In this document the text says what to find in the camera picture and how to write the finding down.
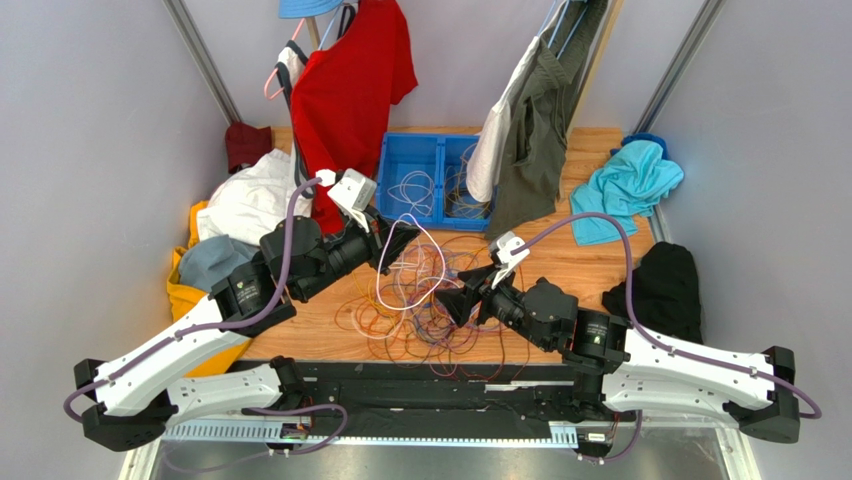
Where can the dark red cloth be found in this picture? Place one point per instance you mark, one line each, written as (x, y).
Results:
(246, 145)

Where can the red t-shirt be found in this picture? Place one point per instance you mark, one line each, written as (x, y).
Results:
(340, 105)

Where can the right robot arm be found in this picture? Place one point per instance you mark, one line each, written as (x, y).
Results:
(621, 369)

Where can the olive green hanging garment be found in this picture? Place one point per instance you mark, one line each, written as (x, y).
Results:
(541, 109)

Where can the pink hanger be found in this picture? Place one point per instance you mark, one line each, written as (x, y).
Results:
(289, 67)

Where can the blue hat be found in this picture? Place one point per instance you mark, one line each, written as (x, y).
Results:
(297, 9)

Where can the wooden pole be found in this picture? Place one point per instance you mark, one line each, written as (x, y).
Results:
(596, 54)

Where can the metal corner rail right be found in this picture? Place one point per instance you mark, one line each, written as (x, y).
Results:
(688, 48)

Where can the dark blue cloth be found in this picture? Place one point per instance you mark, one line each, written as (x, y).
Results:
(643, 136)

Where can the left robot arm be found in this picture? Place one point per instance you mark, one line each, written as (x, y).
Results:
(136, 397)

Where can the metal corner rail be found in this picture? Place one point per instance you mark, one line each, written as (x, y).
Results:
(195, 43)
(688, 48)

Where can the grey-blue cloth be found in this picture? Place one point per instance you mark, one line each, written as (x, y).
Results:
(212, 260)

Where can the yellow cloth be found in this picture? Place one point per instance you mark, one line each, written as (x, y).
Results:
(184, 298)

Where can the white cloth with black trim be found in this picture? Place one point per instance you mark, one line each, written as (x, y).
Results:
(253, 201)

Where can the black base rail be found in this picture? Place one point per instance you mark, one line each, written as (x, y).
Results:
(537, 406)

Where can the metal corner rail left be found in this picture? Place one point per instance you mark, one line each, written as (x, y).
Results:
(195, 43)

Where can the blue divided plastic bin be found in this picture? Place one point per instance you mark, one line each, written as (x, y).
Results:
(422, 176)

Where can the turquoise cloth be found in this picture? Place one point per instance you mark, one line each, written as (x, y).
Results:
(631, 183)

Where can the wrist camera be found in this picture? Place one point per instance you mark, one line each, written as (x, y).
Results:
(506, 252)
(351, 191)

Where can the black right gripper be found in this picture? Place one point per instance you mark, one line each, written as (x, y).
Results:
(480, 296)

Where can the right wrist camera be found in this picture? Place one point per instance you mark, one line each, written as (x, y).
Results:
(506, 252)

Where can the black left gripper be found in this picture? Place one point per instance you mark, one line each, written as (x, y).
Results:
(400, 236)

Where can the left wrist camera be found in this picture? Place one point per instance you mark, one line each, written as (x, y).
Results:
(351, 191)

